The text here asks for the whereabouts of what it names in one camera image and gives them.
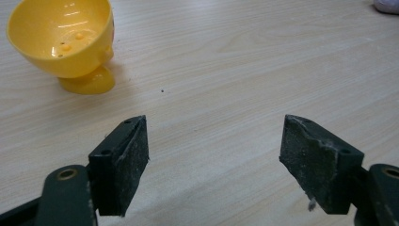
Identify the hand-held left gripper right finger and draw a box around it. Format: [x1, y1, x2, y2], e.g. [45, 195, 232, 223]
[279, 114, 365, 216]

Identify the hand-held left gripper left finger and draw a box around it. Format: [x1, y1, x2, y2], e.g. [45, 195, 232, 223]
[88, 114, 151, 218]

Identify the yellow plastic egg cup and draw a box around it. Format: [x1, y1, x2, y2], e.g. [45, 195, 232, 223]
[6, 0, 117, 96]

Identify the pale purple object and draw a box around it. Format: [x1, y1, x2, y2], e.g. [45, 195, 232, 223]
[373, 0, 399, 15]

